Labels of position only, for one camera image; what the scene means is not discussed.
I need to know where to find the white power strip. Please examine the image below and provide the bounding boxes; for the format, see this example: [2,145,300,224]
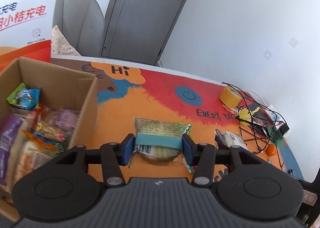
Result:
[266,105,291,138]

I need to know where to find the orange white paper bag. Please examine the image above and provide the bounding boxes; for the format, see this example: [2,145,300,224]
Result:
[0,0,56,70]

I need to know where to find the small orange mandarin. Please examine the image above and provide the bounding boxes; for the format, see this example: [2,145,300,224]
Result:
[266,144,277,157]

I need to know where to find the yellow tape roll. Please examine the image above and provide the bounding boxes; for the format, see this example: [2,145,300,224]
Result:
[219,85,242,109]

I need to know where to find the pink wrapped snack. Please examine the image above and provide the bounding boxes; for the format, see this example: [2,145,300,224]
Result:
[46,109,80,133]

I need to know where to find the grey door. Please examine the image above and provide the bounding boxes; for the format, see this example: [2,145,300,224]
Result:
[101,0,186,65]

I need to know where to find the purple snack packet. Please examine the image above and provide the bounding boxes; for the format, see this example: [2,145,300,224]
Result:
[1,114,23,186]

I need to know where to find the brown cardboard box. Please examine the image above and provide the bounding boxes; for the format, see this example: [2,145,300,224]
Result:
[1,57,100,222]

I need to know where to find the polka dot cushion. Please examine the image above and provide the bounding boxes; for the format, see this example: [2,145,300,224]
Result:
[50,25,81,56]

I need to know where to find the orange biscuit packet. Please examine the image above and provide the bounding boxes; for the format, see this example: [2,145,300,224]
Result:
[13,130,58,185]

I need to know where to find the colourful table mat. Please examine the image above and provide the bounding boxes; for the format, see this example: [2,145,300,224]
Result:
[52,58,301,177]

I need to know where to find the grey chair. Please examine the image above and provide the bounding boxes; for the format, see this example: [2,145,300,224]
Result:
[53,0,105,57]

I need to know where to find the white snack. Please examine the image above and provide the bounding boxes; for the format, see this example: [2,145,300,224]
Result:
[215,129,248,150]

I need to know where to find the green pastry packet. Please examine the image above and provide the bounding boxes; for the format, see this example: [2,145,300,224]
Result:
[129,117,193,173]

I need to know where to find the green blue snack packet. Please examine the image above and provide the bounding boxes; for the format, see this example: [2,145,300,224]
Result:
[6,83,41,110]

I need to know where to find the black cables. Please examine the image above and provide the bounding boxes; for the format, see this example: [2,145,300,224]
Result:
[222,81,291,155]

